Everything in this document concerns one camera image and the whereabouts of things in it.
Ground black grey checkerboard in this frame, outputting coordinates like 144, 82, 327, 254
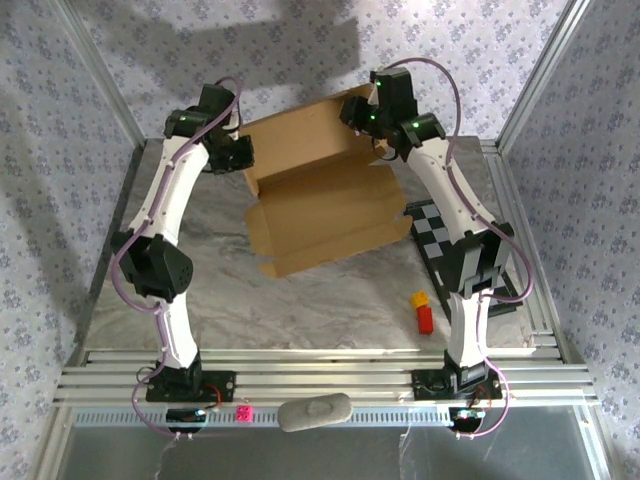
403, 198, 522, 321

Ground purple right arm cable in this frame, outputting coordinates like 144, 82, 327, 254
379, 57, 536, 442

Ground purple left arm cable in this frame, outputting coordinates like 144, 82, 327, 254
110, 75, 246, 442

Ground red toy brick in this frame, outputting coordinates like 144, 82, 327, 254
415, 306, 436, 336

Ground grey lower panel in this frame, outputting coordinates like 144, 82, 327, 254
49, 425, 604, 480

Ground aluminium corner post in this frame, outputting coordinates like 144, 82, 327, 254
496, 0, 592, 152
49, 0, 149, 149

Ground aluminium side rails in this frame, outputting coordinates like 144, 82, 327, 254
479, 139, 567, 362

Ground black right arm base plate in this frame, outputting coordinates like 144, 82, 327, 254
410, 368, 503, 402

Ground brown cardboard box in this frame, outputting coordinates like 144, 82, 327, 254
238, 83, 414, 278

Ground thin red black wire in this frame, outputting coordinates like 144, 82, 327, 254
468, 385, 496, 411
198, 383, 225, 414

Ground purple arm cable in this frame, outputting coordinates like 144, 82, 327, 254
379, 57, 536, 442
110, 75, 246, 442

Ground slotted grey cable duct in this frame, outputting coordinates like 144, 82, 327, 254
72, 404, 454, 430

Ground small black circuit board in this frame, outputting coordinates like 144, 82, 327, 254
165, 407, 208, 434
447, 405, 487, 433

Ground aluminium rail frame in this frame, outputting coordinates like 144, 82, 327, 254
52, 347, 601, 407

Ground grey oval stone pad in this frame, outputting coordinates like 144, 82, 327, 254
277, 392, 354, 433

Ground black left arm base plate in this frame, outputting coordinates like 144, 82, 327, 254
144, 368, 238, 403

